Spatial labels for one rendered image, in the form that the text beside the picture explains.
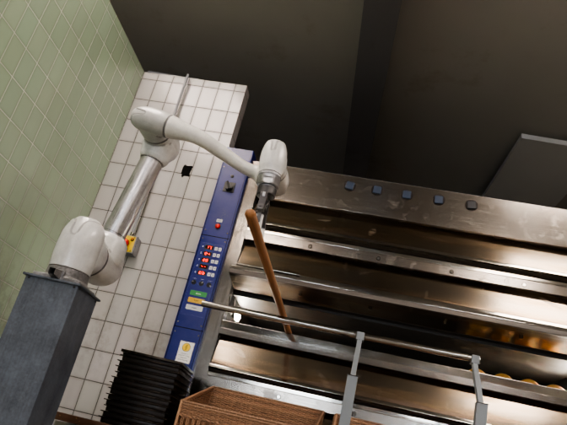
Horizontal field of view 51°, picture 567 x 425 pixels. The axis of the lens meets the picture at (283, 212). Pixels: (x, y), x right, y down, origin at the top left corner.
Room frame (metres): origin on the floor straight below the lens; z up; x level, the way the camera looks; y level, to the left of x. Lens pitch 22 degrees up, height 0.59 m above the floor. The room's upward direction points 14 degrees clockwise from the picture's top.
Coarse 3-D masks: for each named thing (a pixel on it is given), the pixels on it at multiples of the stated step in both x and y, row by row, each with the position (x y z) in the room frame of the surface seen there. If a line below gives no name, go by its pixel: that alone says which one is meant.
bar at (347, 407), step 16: (208, 304) 2.63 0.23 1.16; (224, 304) 2.62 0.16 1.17; (272, 320) 2.59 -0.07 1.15; (288, 320) 2.56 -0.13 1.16; (304, 320) 2.55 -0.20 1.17; (352, 336) 2.52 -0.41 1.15; (368, 336) 2.50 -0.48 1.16; (384, 336) 2.49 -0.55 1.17; (432, 352) 2.45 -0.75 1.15; (448, 352) 2.43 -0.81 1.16; (352, 368) 2.34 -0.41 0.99; (352, 384) 2.28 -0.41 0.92; (480, 384) 2.30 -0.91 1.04; (352, 400) 2.28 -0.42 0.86; (480, 400) 2.23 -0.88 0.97; (480, 416) 2.19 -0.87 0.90
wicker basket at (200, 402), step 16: (192, 400) 2.65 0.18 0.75; (208, 400) 2.93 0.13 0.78; (224, 400) 2.93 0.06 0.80; (240, 400) 2.92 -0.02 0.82; (256, 400) 2.92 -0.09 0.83; (272, 400) 2.90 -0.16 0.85; (176, 416) 2.51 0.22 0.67; (192, 416) 2.50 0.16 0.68; (208, 416) 2.92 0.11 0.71; (224, 416) 2.47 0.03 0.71; (240, 416) 2.46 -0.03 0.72; (256, 416) 2.89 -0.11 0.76; (272, 416) 2.89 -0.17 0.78; (288, 416) 2.87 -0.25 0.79; (304, 416) 2.86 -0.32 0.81; (320, 416) 2.72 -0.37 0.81
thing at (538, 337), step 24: (240, 288) 3.02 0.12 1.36; (264, 288) 2.93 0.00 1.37; (288, 288) 2.86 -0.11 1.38; (312, 288) 2.78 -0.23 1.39; (336, 288) 2.76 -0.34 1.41; (360, 312) 2.90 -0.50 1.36; (384, 312) 2.82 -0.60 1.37; (408, 312) 2.75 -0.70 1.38; (432, 312) 2.68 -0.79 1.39; (456, 312) 2.65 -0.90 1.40; (480, 336) 2.80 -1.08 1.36; (504, 336) 2.73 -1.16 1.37; (528, 336) 2.66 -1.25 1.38; (552, 336) 2.60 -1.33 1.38
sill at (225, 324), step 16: (224, 320) 3.00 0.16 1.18; (272, 336) 2.95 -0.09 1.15; (288, 336) 2.94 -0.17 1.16; (304, 336) 2.92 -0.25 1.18; (352, 352) 2.88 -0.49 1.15; (368, 352) 2.86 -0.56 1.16; (416, 368) 2.82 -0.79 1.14; (432, 368) 2.80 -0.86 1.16; (448, 368) 2.79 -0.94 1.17; (496, 384) 2.75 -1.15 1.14; (512, 384) 2.74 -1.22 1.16; (528, 384) 2.72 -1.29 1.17
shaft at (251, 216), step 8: (248, 216) 1.49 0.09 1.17; (248, 224) 1.55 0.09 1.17; (256, 224) 1.55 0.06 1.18; (256, 232) 1.59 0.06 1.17; (256, 240) 1.66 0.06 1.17; (256, 248) 1.74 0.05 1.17; (264, 248) 1.74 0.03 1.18; (264, 256) 1.80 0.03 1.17; (264, 264) 1.88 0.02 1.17; (272, 272) 1.98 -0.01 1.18; (272, 280) 2.06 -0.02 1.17; (272, 288) 2.16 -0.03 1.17; (280, 296) 2.31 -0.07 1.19; (280, 304) 2.40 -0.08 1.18; (280, 312) 2.52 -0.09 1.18; (288, 328) 2.84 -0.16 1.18
